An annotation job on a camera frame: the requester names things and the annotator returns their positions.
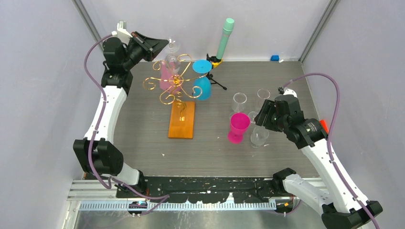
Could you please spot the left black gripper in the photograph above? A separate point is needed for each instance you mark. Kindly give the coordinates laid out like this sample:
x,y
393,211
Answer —
x,y
154,46

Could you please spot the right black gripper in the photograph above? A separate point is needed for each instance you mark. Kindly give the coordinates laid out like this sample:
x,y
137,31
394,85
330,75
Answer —
x,y
268,107

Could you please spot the magenta plastic wine glass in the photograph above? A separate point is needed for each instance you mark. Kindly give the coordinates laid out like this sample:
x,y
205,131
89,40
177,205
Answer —
x,y
239,123

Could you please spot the clear flute glass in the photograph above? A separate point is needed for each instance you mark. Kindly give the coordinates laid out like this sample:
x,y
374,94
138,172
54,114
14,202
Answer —
x,y
238,103

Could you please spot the blue plastic wine glass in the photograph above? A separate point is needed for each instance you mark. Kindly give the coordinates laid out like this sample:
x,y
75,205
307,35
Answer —
x,y
203,89

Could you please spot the clear wine glass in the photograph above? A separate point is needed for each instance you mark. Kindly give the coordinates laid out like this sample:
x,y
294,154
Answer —
x,y
261,96

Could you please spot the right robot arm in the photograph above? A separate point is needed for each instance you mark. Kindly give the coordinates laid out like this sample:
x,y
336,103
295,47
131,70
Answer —
x,y
342,205

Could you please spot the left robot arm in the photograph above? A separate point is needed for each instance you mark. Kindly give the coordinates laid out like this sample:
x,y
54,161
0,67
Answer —
x,y
96,152

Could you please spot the light pink plastic glass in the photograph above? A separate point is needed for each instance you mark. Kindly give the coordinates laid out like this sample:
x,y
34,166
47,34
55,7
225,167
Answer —
x,y
164,83

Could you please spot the orange wooden rack base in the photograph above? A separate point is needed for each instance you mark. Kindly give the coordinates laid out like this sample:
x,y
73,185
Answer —
x,y
182,120

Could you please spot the small blue block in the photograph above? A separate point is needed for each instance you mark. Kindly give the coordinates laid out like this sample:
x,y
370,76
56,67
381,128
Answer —
x,y
275,58

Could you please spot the small red block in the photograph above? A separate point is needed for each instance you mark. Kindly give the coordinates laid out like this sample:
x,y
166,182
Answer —
x,y
324,125

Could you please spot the black yellow tripod stand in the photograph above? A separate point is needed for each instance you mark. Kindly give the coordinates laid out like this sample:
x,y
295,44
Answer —
x,y
215,62

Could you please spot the mint green cylinder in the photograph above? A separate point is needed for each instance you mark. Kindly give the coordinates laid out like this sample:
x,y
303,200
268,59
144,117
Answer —
x,y
227,31

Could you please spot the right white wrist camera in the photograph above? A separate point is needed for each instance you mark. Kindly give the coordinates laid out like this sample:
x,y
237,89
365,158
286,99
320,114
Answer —
x,y
287,91

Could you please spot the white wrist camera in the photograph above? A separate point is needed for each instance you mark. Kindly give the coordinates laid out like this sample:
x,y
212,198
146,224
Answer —
x,y
124,30
287,91

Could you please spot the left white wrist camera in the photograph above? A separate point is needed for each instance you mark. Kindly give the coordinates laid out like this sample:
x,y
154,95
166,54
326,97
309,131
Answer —
x,y
124,30

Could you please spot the gold wire glass rack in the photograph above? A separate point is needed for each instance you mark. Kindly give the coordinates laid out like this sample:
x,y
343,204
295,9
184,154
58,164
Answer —
x,y
177,79

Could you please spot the slotted metal rail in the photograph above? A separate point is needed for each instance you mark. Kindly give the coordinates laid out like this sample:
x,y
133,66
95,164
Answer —
x,y
144,206

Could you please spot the black base frame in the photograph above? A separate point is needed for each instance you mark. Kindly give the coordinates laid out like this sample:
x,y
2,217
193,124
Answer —
x,y
207,190

